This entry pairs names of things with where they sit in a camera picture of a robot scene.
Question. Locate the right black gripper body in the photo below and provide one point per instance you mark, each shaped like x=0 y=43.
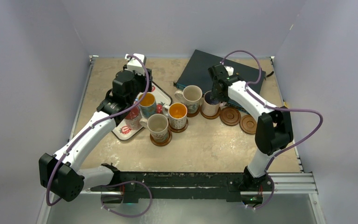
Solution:
x=216 y=94

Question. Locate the white floral mug orange inside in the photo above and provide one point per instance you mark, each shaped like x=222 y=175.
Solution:
x=176 y=114

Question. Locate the wooden coaster one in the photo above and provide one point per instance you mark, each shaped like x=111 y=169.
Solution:
x=190 y=115

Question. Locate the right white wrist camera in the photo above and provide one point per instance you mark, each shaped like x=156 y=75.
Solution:
x=230 y=70

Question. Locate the wooden coaster five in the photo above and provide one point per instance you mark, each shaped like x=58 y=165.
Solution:
x=178 y=130

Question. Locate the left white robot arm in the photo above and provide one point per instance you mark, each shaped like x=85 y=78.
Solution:
x=61 y=173

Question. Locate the purple inside pink mug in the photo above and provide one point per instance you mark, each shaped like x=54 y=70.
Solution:
x=210 y=106

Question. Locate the blue mug orange inside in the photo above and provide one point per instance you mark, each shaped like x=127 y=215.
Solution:
x=148 y=104

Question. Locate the dark blue network switch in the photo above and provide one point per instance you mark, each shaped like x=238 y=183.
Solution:
x=196 y=73

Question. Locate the white strawberry tray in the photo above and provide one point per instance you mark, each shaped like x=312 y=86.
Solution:
x=124 y=133

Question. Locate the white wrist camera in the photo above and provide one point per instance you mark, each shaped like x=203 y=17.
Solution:
x=230 y=70
x=134 y=65

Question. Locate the pink inside dark mug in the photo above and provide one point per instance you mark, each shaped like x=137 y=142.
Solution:
x=132 y=119

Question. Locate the aluminium frame rail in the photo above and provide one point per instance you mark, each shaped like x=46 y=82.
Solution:
x=290 y=183

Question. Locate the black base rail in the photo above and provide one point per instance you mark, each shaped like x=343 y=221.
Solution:
x=231 y=187

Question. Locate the wooden coaster four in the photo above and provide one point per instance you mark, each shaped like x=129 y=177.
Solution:
x=248 y=124

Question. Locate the wooden coaster six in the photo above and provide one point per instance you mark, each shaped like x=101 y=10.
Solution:
x=164 y=143

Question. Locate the wooden coaster three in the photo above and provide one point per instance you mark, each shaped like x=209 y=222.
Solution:
x=230 y=116

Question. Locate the cream white mug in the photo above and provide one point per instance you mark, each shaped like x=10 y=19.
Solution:
x=191 y=97

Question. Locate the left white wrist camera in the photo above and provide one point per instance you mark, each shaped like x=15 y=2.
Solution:
x=134 y=65

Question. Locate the beige cream mug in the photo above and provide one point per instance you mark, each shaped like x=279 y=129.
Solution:
x=157 y=124

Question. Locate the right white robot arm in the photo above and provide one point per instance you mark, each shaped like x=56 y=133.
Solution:
x=273 y=124

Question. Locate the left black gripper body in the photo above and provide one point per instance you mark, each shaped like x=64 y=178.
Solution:
x=141 y=85

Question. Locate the wooden coaster two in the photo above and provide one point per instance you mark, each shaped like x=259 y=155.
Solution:
x=211 y=117

